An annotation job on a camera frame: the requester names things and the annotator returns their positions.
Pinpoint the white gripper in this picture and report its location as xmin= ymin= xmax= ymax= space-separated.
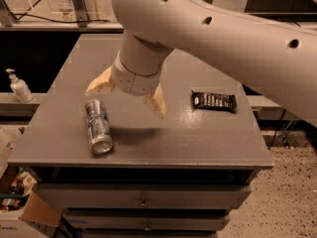
xmin=85 ymin=60 xmax=166 ymax=119

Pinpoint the silver redbull can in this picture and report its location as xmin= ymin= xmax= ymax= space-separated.
xmin=85 ymin=99 xmax=113 ymax=154

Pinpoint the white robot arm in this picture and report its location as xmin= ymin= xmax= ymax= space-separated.
xmin=86 ymin=0 xmax=317 ymax=126

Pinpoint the black snack bar wrapper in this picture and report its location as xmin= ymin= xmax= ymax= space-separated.
xmin=191 ymin=91 xmax=237 ymax=113

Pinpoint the grey drawer cabinet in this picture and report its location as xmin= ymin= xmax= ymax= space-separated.
xmin=9 ymin=34 xmax=272 ymax=238

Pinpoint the white pump bottle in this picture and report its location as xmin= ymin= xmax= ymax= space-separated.
xmin=6 ymin=68 xmax=33 ymax=103

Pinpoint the cardboard box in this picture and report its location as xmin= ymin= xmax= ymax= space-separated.
xmin=0 ymin=126 xmax=63 ymax=228

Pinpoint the white box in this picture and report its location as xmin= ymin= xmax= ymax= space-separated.
xmin=0 ymin=210 xmax=48 ymax=238

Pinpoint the black cable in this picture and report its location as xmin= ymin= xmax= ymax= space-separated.
xmin=9 ymin=0 xmax=112 ymax=25

